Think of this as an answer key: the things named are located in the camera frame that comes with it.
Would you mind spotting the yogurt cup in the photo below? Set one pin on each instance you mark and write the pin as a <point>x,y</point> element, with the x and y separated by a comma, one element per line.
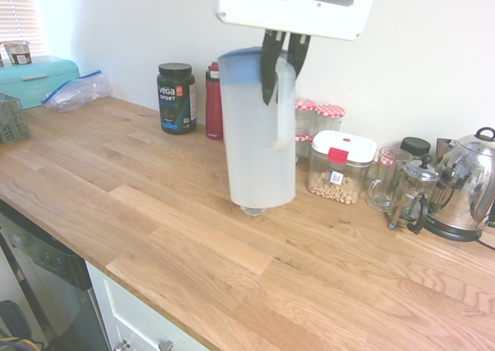
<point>17,53</point>

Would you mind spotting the red water bottle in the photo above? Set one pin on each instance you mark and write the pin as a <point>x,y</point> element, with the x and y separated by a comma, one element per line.
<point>212,111</point>

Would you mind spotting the dark bag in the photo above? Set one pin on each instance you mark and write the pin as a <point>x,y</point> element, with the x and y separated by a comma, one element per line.
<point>13,320</point>

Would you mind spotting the white cabinet drawer front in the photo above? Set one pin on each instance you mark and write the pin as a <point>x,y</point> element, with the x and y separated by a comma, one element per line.
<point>135,312</point>

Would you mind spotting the black protein powder tub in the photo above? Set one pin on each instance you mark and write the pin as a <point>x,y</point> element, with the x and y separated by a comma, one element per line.
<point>176,96</point>

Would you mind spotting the white window blind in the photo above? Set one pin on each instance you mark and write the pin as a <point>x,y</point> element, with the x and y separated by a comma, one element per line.
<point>19,11</point>

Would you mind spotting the glass french press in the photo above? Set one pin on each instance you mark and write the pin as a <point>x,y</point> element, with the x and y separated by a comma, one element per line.
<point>415,196</point>

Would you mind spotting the stainless steel electric kettle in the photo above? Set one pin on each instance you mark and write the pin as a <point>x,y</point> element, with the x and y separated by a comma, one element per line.
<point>468,181</point>

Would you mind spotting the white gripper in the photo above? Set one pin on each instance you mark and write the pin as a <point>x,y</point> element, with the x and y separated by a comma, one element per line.
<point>294,14</point>

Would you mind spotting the grey plastic basket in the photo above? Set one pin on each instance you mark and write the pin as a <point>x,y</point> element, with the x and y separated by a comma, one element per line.
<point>13,119</point>

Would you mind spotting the clear glass mug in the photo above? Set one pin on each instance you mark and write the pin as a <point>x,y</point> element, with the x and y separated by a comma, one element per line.
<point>383,188</point>

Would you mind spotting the small jar red checkered lid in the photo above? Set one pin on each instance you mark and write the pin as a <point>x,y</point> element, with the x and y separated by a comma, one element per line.
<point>386,158</point>
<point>304,138</point>

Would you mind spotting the jar with black lid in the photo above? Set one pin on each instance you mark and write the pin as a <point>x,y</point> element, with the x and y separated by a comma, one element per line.
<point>415,146</point>

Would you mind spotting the black steel dishwasher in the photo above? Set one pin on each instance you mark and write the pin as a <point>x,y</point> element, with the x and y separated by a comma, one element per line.
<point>50,273</point>

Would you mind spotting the translucent pitcher blue lid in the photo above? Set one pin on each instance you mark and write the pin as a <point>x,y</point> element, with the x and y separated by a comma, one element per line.
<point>255,154</point>

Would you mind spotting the clear zip bag blue seal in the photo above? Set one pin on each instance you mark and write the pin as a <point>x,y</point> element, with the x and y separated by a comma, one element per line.
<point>81,92</point>

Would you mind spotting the cereal container white red lid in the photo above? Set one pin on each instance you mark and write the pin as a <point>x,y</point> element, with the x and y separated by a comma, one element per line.
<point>340,146</point>

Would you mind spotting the black kettle base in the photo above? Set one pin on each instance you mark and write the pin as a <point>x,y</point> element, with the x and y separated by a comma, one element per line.
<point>452,234</point>

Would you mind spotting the clear drinking glass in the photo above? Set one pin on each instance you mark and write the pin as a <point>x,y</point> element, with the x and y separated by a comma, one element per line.
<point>253,211</point>

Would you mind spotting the teal bread box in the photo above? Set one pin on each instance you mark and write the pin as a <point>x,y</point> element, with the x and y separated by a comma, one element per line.
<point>38,80</point>

